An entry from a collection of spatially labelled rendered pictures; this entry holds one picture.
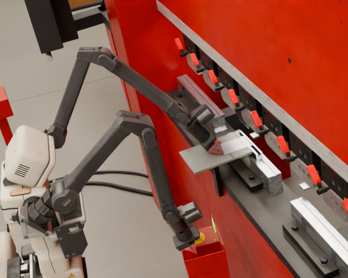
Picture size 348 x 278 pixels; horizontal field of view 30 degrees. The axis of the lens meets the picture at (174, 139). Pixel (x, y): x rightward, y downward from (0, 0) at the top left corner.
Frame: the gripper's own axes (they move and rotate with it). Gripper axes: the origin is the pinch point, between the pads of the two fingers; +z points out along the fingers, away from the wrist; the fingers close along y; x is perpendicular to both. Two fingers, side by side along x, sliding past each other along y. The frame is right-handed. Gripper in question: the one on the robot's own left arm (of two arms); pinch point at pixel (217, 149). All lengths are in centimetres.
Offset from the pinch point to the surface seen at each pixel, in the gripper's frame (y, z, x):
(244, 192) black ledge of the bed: -15.5, 14.0, 4.6
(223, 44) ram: -0.2, -33.7, -31.6
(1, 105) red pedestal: 156, -22, 81
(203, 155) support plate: 1.4, -1.9, 6.4
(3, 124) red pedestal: 163, -10, 93
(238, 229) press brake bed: -12.4, 29.2, 18.9
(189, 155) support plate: 4.9, -4.5, 10.7
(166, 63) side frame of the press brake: 86, 1, -9
